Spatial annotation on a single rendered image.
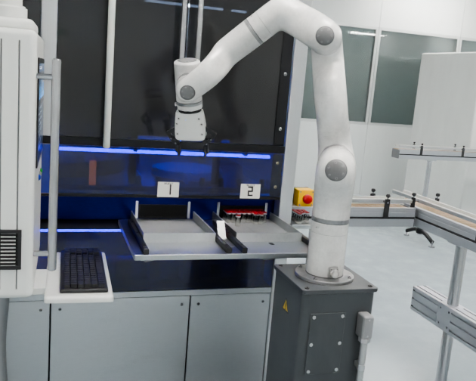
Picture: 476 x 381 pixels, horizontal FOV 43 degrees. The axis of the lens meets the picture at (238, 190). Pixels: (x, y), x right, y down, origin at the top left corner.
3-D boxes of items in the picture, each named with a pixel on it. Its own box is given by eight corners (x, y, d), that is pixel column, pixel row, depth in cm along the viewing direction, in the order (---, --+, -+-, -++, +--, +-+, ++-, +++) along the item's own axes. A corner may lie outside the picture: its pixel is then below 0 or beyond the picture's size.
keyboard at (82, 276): (60, 253, 213) (60, 246, 213) (100, 252, 217) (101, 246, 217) (60, 293, 176) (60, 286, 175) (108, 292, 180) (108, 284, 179)
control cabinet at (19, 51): (-15, 248, 213) (-14, 22, 199) (41, 248, 219) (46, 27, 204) (-39, 301, 166) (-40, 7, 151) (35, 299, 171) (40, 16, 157)
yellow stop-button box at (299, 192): (291, 202, 258) (292, 186, 257) (306, 202, 261) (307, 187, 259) (298, 206, 251) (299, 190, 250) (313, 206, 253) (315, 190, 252)
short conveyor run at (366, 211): (281, 227, 262) (285, 192, 259) (269, 218, 277) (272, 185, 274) (415, 227, 283) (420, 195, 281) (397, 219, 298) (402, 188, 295)
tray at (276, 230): (211, 219, 250) (212, 211, 250) (270, 219, 258) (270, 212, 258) (236, 242, 219) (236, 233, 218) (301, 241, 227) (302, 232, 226)
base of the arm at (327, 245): (364, 284, 189) (371, 227, 185) (309, 286, 183) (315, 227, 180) (337, 265, 207) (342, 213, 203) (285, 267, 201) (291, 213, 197)
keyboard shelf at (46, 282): (24, 258, 213) (24, 251, 212) (104, 258, 220) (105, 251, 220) (13, 306, 170) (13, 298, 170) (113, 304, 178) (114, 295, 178)
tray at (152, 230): (130, 218, 240) (131, 210, 239) (193, 219, 248) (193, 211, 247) (143, 243, 208) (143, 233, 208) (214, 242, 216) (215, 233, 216)
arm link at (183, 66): (202, 104, 190) (202, 95, 198) (200, 63, 184) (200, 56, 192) (175, 105, 189) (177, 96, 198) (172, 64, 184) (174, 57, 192)
